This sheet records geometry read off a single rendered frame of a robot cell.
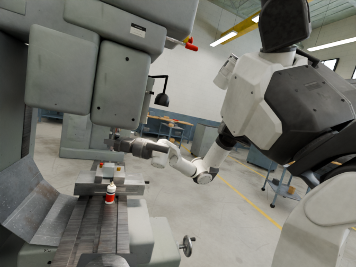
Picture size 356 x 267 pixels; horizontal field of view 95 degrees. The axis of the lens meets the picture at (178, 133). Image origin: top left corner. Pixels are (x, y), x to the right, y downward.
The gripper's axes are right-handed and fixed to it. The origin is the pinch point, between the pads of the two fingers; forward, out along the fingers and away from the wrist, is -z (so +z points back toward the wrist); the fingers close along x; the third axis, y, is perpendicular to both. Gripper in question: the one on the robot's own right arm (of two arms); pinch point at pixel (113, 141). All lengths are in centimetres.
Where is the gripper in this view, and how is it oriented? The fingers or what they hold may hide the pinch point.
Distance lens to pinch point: 81.0
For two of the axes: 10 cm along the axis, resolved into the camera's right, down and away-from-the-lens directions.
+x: -1.0, 1.3, -9.9
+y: -2.1, 9.7, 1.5
